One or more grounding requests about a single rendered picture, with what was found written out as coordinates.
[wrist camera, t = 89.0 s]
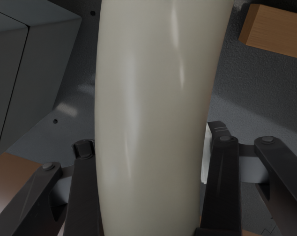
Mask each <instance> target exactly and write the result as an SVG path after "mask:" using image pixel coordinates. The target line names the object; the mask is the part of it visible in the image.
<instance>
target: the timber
mask: <svg viewBox="0 0 297 236"><path fill-rule="evenodd" d="M238 40H239V41H240V42H242V43H244V44H245V45H247V46H251V47H255V48H259V49H263V50H267V51H271V52H276V53H279V54H283V55H287V56H291V57H295V58H297V13H296V12H292V11H288V10H284V9H280V8H276V7H272V6H268V5H264V4H250V7H249V10H248V13H247V16H246V18H245V22H244V25H243V27H242V30H241V33H240V36H239V39H238Z"/></svg>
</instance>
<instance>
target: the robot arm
mask: <svg viewBox="0 0 297 236"><path fill-rule="evenodd" d="M71 149H72V152H73V155H74V164H73V165H70V166H67V167H63V168H62V167H61V164H60V163H59V162H47V163H44V164H43V165H41V166H40V167H38V168H37V169H36V171H35V172H34V173H33V174H32V175H31V177H30V178H29V179H28V180H27V182H26V183H25V184H24V185H23V186H22V188H21V189H20V190H19V191H18V193H17V194H16V195H15V196H14V197H13V198H12V200H11V201H10V202H9V203H8V205H7V206H6V207H5V208H4V209H3V211H2V212H1V213H0V236H57V235H58V233H59V231H60V229H61V227H62V225H63V223H64V221H65V226H64V232H63V236H104V230H103V224H102V218H101V212H100V204H99V195H98V187H97V170H96V153H95V139H83V140H79V141H77V142H75V143H74V144H72V145H71ZM201 182H204V184H206V190H205V197H204V203H203V210H202V216H201V222H200V228H197V229H196V232H195V236H242V211H241V184H240V182H248V183H255V186H256V189H257V190H258V192H259V194H260V196H261V198H262V199H263V201H264V203H265V205H266V207H267V208H268V210H269V212H270V214H271V216H272V217H273V219H274V221H275V223H276V225H277V227H278V229H279V230H280V232H281V234H282V236H297V156H296V155H295V154H294V153H293V152H292V151H291V150H290V149H289V148H288V147H287V146H286V145H285V144H284V143H283V141H282V140H280V139H279V138H276V137H274V136H262V137H258V138H256V139H255V140H254V145H245V144H240V143H239V142H238V139H237V138H236V137H234V136H232V135H231V134H230V132H229V130H228V128H227V127H226V125H225V123H223V122H221V121H213V122H207V126H206V133H205V139H204V148H203V157H202V166H201Z"/></svg>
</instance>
